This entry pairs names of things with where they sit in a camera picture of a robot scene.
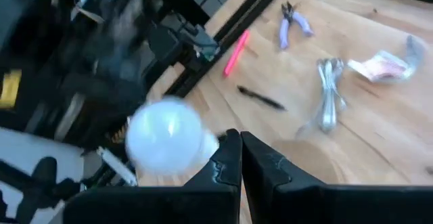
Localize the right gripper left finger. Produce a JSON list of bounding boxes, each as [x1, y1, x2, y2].
[[62, 128, 244, 224]]

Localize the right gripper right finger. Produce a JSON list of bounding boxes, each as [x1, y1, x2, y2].
[[240, 131, 433, 224]]

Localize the white lightbulb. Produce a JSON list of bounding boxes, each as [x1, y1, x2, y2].
[[124, 96, 221, 177]]

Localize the small clear plastic bag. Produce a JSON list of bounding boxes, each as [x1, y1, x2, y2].
[[347, 34, 426, 84]]

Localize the pink highlighter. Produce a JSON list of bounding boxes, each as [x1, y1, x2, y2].
[[222, 29, 252, 79]]

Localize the silver frame bracket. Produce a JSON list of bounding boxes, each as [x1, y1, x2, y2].
[[97, 145, 139, 187]]

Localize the white coiled cable bundle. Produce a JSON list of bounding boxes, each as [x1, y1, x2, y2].
[[296, 57, 348, 135]]

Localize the black lamp cord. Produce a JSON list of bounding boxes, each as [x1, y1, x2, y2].
[[236, 85, 288, 112]]

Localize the purple handled pliers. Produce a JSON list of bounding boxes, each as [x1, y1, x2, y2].
[[278, 0, 315, 51]]

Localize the black aluminium rail frame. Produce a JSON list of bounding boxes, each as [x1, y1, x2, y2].
[[164, 0, 433, 99]]

